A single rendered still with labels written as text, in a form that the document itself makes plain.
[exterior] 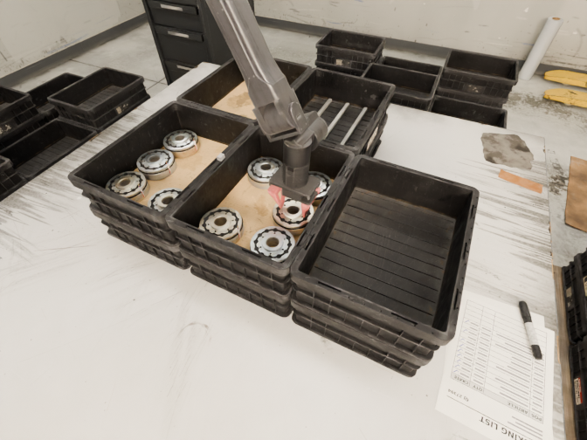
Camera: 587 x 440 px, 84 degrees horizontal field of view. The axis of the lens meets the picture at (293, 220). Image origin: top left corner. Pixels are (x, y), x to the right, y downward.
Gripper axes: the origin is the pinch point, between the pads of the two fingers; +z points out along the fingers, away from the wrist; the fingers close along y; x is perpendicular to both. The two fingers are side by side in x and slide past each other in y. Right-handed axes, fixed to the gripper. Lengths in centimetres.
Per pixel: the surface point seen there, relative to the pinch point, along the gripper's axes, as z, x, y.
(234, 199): 4.6, 0.3, 17.1
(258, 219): 4.5, 3.5, 7.7
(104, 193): -3.8, 20.0, 38.4
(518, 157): 11, -73, -55
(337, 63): 29, -161, 47
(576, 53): 44, -337, -115
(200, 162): 4.5, -7.9, 34.6
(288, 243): 1.6, 8.8, -3.3
